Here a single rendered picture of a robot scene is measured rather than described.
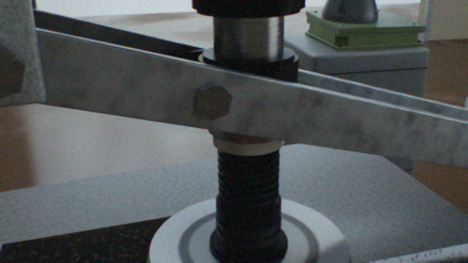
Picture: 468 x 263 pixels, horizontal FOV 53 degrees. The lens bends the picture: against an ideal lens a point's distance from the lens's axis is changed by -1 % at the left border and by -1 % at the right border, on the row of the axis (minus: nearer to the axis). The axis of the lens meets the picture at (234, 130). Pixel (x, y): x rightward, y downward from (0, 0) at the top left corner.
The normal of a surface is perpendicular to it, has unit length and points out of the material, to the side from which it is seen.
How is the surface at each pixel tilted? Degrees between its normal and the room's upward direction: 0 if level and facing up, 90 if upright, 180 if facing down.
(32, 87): 90
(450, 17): 90
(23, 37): 90
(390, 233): 0
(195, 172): 0
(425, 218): 0
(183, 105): 90
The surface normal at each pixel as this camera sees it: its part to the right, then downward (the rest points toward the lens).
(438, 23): 0.21, 0.36
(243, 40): -0.12, 0.37
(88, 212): -0.01, -0.93
